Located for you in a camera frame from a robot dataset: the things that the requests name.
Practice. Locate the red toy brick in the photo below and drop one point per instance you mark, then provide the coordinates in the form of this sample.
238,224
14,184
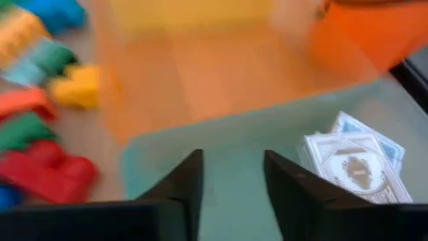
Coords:
50,170

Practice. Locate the light blue toy brick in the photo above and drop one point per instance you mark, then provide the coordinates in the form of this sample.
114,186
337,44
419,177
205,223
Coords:
53,13

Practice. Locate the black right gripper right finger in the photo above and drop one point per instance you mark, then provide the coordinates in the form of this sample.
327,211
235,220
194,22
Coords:
294,201

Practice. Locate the teal translucent plastic bin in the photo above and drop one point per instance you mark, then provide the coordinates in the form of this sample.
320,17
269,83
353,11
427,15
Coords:
234,140

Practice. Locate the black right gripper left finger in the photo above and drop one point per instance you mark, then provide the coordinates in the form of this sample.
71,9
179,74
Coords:
187,187

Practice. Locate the orange pumpkin face bucket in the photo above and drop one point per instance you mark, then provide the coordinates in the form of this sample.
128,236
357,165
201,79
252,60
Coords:
374,30

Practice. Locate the blue patterned card deck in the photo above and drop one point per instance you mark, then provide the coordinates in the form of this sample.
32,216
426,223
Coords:
391,147

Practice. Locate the yellow translucent plastic bin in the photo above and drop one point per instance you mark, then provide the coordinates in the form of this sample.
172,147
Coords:
187,13

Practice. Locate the orange toy brick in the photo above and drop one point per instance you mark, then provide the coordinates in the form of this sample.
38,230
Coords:
26,103

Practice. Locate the gold emblem card deck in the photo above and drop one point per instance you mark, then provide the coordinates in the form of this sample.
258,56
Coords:
357,170

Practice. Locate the black aluminium table frame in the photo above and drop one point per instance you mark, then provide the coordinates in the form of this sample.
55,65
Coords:
413,83

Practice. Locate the yellow toy brick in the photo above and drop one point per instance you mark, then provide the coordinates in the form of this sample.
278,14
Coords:
75,87
20,37

